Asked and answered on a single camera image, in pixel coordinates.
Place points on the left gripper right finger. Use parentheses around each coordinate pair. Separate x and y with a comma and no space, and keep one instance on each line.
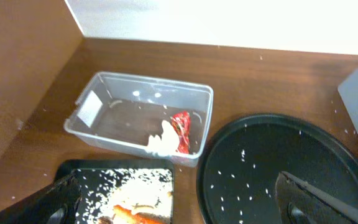
(300,202)

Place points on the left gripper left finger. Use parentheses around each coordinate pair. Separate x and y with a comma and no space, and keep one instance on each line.
(55,203)

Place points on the orange carrot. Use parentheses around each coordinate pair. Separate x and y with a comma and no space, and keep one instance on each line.
(127,215)

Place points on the white tissue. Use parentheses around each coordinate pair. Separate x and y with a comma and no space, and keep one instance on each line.
(166,144)

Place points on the red snack wrapper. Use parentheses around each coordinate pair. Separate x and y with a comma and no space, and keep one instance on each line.
(181,123)

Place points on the black rectangular tray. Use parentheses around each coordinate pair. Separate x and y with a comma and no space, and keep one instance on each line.
(69,166)

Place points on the round black tray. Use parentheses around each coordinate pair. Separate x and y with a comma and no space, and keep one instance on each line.
(238,170)

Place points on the spilled food scraps pile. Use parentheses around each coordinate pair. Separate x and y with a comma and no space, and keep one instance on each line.
(146,192)

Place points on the clear plastic bin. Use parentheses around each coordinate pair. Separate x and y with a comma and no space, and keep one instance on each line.
(119,112)

